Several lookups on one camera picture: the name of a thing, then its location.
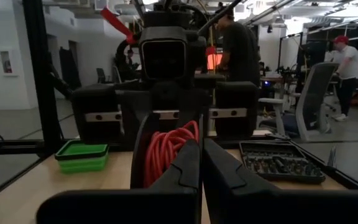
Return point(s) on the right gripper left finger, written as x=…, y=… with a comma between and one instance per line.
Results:
x=135, y=208

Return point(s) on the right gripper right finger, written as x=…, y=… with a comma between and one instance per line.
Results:
x=259, y=208

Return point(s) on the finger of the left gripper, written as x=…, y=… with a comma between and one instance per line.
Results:
x=194, y=102
x=132, y=105

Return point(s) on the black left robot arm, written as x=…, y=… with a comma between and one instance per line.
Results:
x=172, y=15

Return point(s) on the glowing orange screen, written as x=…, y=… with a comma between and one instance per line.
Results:
x=213, y=59

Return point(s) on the black open bit case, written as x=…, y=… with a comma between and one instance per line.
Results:
x=278, y=163

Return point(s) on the green plastic tray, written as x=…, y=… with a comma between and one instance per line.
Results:
x=79, y=155

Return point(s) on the person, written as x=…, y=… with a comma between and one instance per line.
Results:
x=238, y=53
x=348, y=62

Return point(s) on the red tape tag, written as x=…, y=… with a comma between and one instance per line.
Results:
x=117, y=23

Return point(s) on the grey blue office chair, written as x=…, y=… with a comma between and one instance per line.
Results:
x=314, y=93

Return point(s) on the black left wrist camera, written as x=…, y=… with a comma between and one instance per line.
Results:
x=163, y=56

